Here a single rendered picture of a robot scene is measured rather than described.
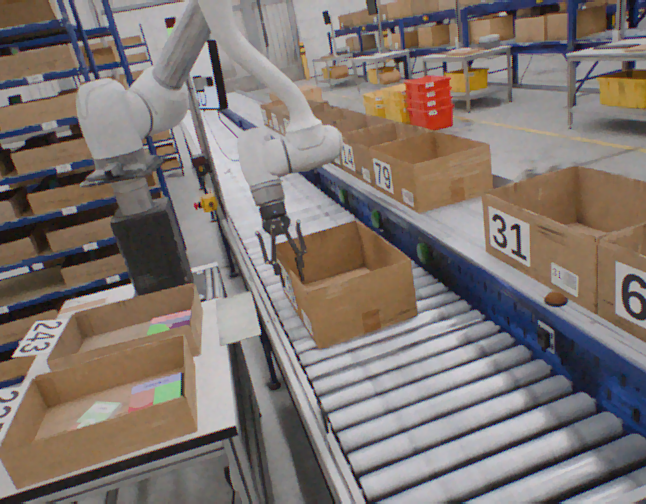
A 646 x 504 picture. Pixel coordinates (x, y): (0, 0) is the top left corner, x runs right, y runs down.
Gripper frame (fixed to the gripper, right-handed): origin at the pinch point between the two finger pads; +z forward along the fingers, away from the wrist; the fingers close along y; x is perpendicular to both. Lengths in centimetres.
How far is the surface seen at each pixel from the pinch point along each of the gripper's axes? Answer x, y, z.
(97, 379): 3, 56, 12
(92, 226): -135, 71, -40
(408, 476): 57, -3, 37
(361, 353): 20.2, -9.0, 23.0
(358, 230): -18.0, -27.8, -5.7
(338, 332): 14.5, -5.9, 17.3
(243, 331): -6.4, 17.0, 12.8
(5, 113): -115, 89, -97
